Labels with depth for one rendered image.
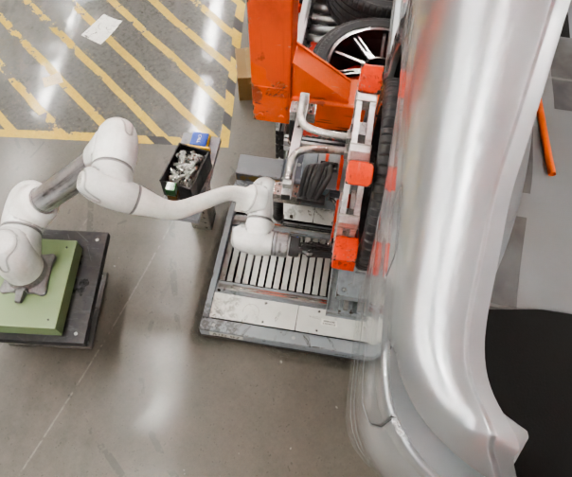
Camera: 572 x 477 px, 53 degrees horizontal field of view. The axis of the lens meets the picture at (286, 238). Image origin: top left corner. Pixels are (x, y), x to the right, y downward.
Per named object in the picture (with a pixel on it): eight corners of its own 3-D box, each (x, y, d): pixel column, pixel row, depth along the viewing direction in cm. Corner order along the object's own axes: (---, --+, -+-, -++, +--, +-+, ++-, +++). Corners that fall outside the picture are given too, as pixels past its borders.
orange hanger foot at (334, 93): (409, 142, 248) (427, 85, 217) (288, 125, 251) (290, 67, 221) (411, 112, 255) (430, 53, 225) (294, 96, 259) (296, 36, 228)
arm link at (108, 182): (138, 204, 180) (144, 168, 187) (80, 185, 171) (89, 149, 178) (123, 221, 190) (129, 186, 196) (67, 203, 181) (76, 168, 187)
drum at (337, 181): (359, 202, 203) (364, 179, 191) (298, 192, 205) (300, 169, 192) (363, 168, 210) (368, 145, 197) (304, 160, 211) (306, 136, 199)
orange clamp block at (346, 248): (356, 247, 191) (353, 272, 187) (332, 243, 191) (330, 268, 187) (359, 238, 185) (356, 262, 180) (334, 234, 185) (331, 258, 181)
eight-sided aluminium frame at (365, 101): (346, 276, 212) (366, 198, 164) (328, 273, 212) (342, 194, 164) (361, 156, 237) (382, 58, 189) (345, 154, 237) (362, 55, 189)
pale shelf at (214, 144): (199, 223, 239) (198, 220, 237) (159, 218, 240) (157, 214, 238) (221, 141, 259) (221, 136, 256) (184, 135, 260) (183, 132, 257)
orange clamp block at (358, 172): (369, 186, 174) (371, 187, 165) (343, 183, 174) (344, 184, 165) (373, 163, 173) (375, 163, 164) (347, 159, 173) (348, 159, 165)
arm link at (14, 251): (-3, 286, 223) (-28, 260, 204) (8, 244, 232) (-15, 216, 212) (40, 287, 223) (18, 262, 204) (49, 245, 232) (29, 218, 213)
